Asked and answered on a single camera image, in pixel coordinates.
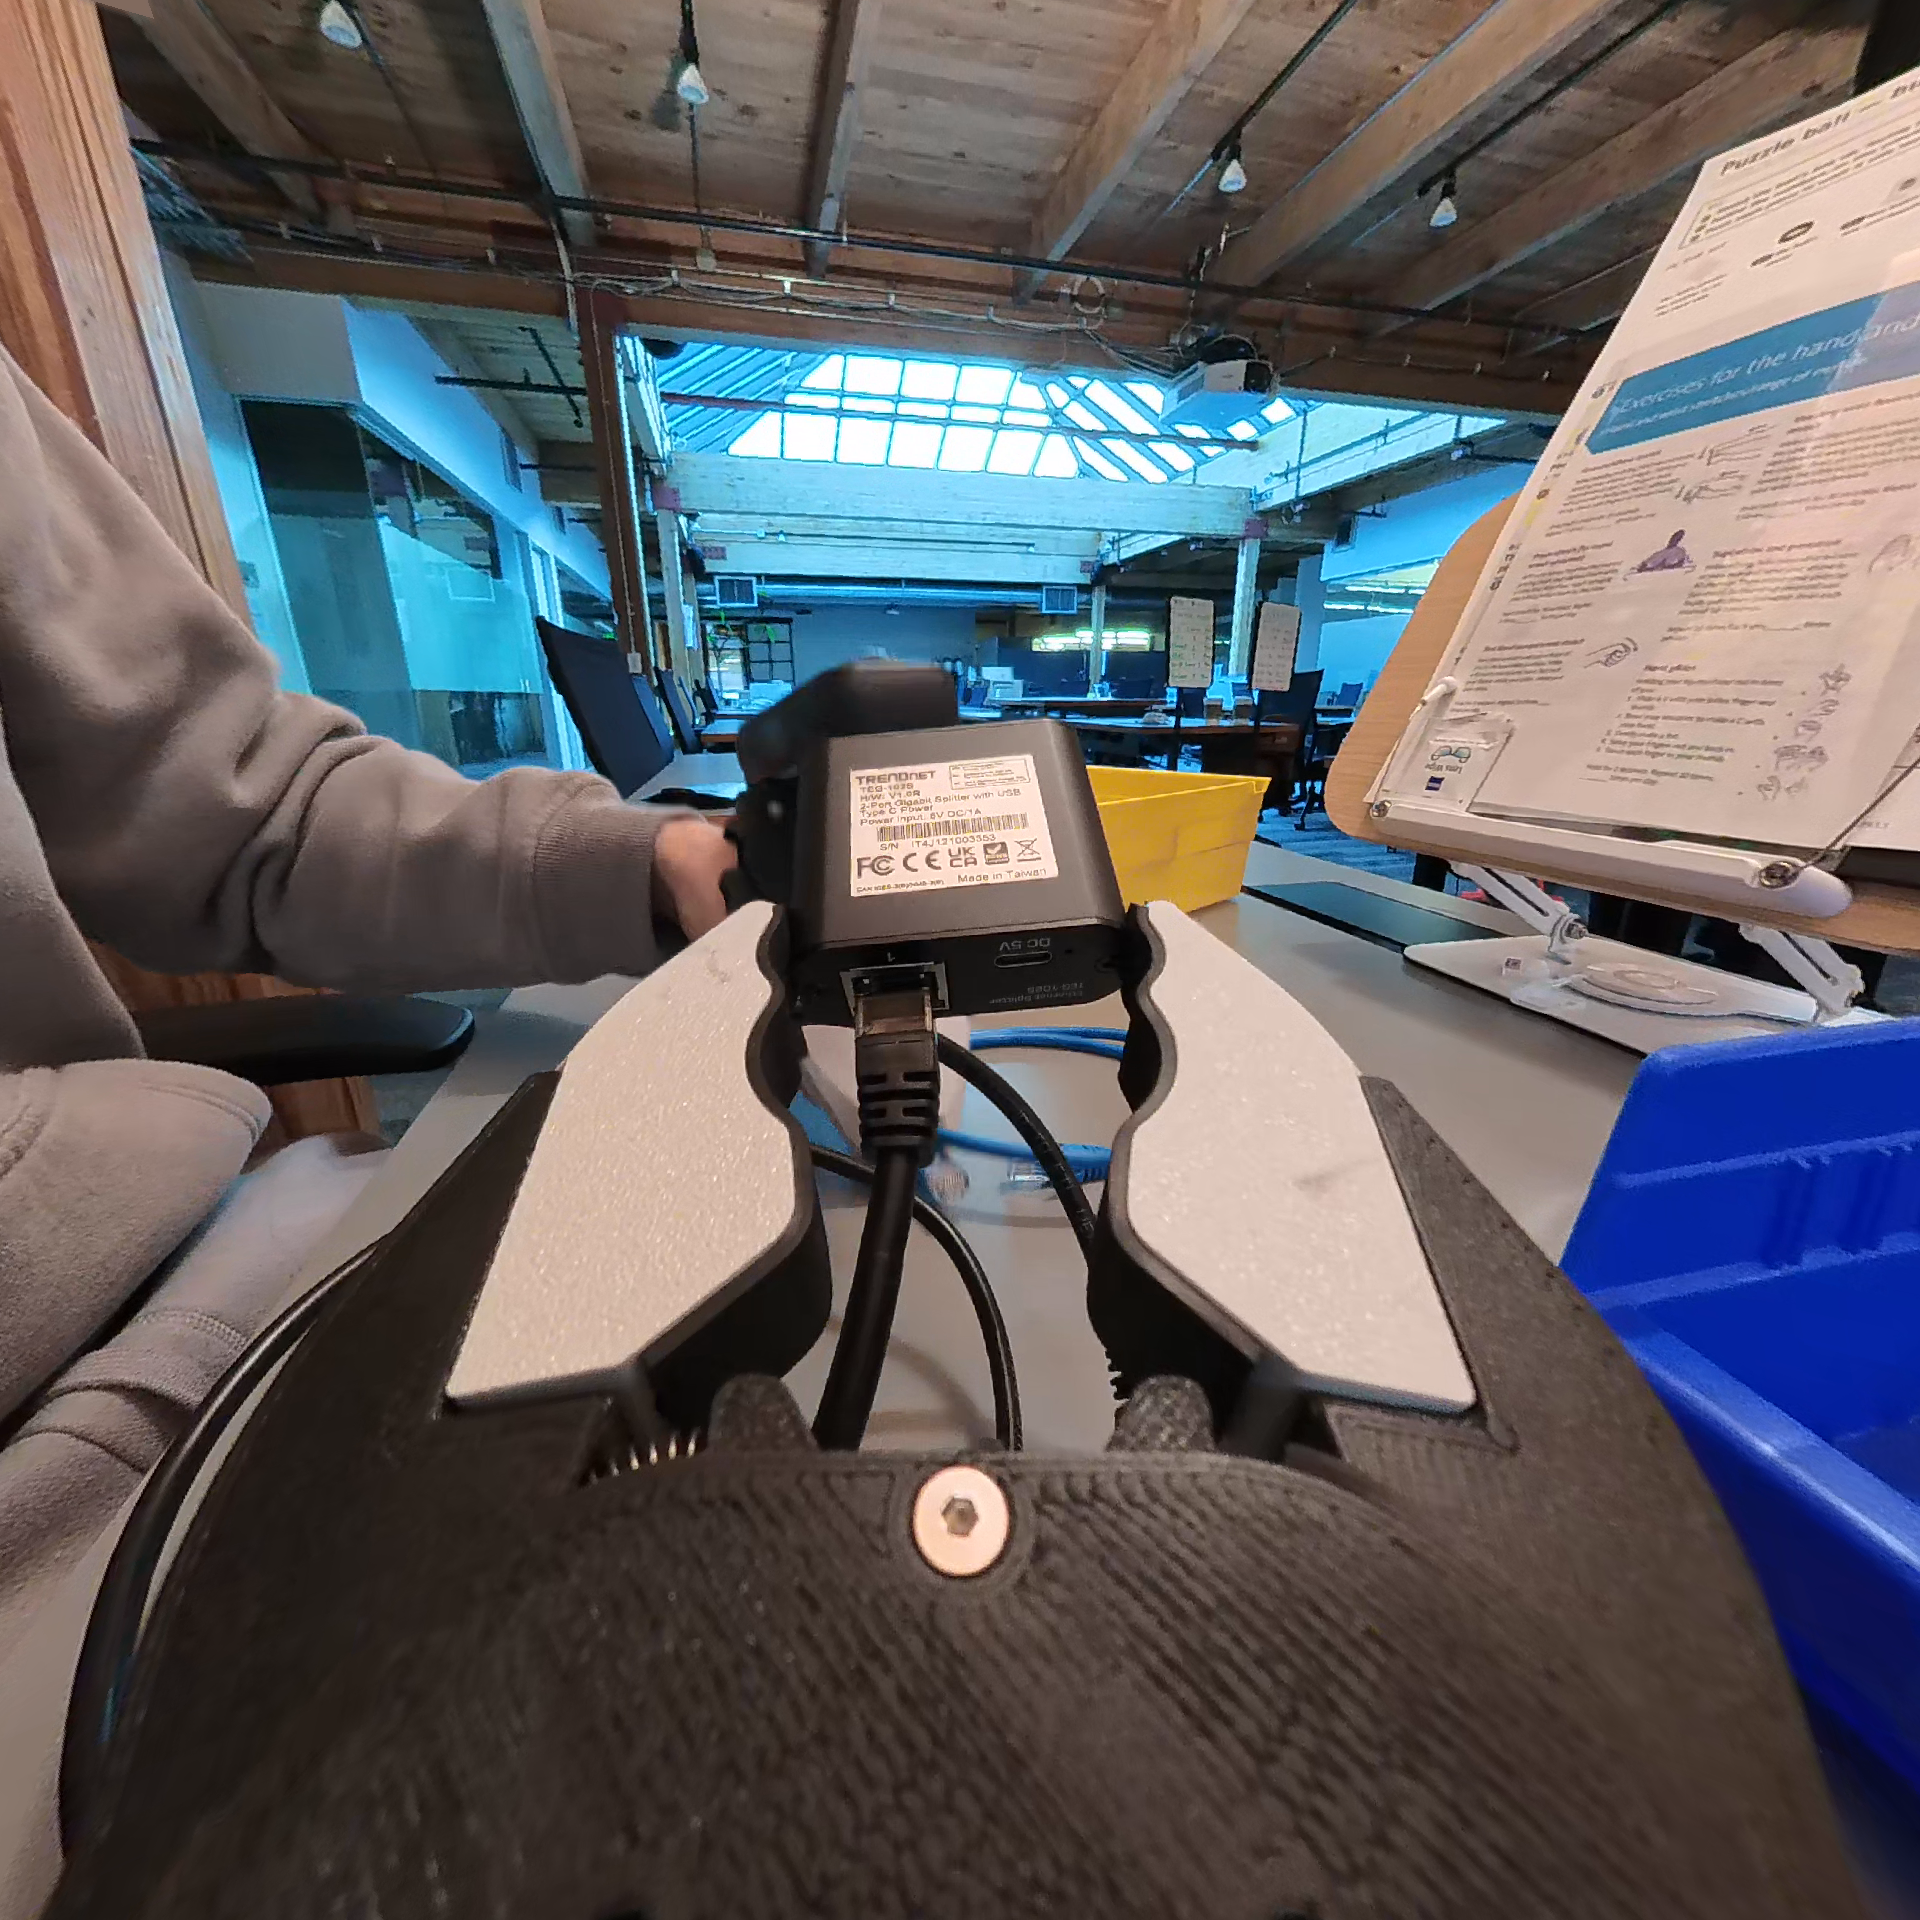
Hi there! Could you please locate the black chair armrest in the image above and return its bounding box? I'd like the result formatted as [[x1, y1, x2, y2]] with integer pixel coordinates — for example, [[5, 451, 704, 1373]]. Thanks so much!
[[128, 992, 480, 1087]]

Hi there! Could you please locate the yellow plastic bin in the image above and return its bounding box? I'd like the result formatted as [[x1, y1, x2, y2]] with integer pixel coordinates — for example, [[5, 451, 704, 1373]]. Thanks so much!
[[1087, 763, 1273, 915]]

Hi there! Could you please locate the printed instruction sheet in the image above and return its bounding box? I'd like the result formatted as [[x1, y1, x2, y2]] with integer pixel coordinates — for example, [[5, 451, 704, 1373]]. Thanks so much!
[[1464, 74, 1920, 859]]

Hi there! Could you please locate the black mat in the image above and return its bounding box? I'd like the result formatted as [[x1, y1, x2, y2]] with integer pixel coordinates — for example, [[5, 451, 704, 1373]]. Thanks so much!
[[1241, 880, 1448, 951]]

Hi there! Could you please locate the person's left forearm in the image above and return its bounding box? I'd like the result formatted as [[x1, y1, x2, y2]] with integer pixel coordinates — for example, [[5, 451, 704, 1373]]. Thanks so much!
[[239, 675, 675, 995]]

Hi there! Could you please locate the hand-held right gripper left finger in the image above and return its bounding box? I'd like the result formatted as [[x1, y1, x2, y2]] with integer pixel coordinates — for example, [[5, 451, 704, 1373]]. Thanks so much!
[[444, 899, 836, 1411]]

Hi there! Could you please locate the blue ethernet cable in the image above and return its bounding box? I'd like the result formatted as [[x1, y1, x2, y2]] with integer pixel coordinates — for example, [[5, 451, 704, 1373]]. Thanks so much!
[[810, 1029, 1131, 1202]]

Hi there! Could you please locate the black ethernet cable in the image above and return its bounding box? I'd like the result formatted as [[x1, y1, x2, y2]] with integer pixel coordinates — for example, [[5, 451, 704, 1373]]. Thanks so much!
[[810, 968, 1106, 1453]]

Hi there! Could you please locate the skylight window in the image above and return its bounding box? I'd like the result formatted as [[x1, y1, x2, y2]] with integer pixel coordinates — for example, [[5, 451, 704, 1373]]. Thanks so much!
[[655, 342, 1300, 487]]

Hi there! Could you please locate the black network switch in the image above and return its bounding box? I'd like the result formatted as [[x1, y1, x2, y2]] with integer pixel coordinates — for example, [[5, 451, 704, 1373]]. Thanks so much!
[[787, 718, 1131, 1033]]

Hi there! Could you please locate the blue plastic bin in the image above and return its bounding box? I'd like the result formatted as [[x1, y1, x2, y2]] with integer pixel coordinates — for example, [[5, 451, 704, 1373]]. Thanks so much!
[[1559, 1019, 1920, 1920]]

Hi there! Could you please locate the person in grey hoodie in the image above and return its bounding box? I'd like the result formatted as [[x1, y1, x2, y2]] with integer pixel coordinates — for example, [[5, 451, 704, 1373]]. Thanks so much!
[[0, 345, 396, 1594]]

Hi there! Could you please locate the person's left hand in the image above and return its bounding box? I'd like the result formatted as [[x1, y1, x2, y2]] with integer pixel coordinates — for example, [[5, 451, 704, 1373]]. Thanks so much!
[[648, 816, 742, 948]]

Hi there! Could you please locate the wooden book stand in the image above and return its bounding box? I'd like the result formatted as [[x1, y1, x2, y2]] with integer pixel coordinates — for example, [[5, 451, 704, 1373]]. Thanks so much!
[[1327, 495, 1920, 1055]]

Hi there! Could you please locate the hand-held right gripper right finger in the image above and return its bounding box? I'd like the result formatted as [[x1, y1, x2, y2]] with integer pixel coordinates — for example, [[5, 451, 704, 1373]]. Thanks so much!
[[1087, 899, 1482, 1411]]

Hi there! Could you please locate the ceiling projector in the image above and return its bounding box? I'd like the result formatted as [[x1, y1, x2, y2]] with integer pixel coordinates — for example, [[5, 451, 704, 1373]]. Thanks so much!
[[1162, 334, 1280, 435]]

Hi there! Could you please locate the grey desk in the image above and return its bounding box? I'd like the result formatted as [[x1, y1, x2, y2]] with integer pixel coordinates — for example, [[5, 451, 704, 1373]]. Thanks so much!
[[300, 834, 1652, 1453]]

